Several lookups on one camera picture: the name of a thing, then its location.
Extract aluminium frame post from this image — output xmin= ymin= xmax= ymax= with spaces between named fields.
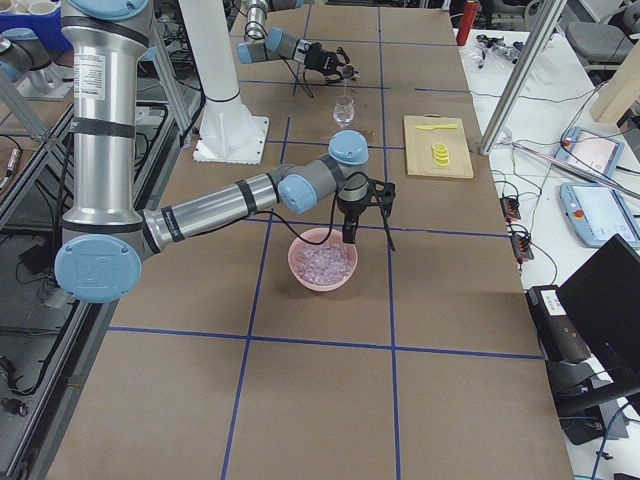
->
xmin=479 ymin=0 xmax=567 ymax=156

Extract far blue teach pendant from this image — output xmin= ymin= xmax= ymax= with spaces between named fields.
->
xmin=555 ymin=127 xmax=624 ymax=177

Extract metal rod green tip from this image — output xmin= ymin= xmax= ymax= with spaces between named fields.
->
xmin=506 ymin=142 xmax=640 ymax=200

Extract red cylinder bottle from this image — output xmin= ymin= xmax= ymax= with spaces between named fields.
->
xmin=456 ymin=0 xmax=479 ymax=46

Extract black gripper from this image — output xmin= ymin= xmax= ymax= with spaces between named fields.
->
xmin=337 ymin=185 xmax=371 ymax=244

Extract wooden cutting board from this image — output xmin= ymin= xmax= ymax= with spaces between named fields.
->
xmin=403 ymin=115 xmax=474 ymax=180

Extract steel cocktail jigger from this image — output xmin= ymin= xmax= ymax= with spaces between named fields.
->
xmin=341 ymin=64 xmax=360 ymax=81

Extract clear plastic bag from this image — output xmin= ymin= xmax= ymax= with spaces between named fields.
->
xmin=461 ymin=34 xmax=525 ymax=69

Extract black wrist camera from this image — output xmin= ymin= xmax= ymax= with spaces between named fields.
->
xmin=370 ymin=179 xmax=396 ymax=216

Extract black monitor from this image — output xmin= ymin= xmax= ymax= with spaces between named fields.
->
xmin=557 ymin=234 xmax=639 ymax=373

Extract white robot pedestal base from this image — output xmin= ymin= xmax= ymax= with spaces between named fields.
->
xmin=179 ymin=0 xmax=269 ymax=165

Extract lemon slices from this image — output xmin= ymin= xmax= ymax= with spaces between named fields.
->
xmin=431 ymin=143 xmax=450 ymax=168

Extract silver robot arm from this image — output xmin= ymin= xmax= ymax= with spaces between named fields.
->
xmin=54 ymin=1 xmax=371 ymax=303
xmin=237 ymin=0 xmax=359 ymax=85

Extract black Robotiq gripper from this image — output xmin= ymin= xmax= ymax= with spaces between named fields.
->
xmin=304 ymin=42 xmax=351 ymax=85

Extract grey office chair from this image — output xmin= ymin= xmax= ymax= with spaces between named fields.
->
xmin=565 ymin=1 xmax=639 ymax=71

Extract yellow plastic knife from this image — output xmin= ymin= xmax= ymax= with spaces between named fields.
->
xmin=413 ymin=123 xmax=459 ymax=131

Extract blue teach pendant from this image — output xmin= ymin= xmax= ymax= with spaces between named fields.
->
xmin=555 ymin=127 xmax=624 ymax=177
xmin=559 ymin=182 xmax=639 ymax=249

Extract pink bowl of ice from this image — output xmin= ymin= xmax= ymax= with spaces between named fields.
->
xmin=287 ymin=227 xmax=358 ymax=292

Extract near blue teach pendant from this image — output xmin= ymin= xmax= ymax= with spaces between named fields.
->
xmin=559 ymin=182 xmax=639 ymax=249

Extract clear wine glass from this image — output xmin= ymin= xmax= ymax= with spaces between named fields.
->
xmin=333 ymin=94 xmax=355 ymax=129

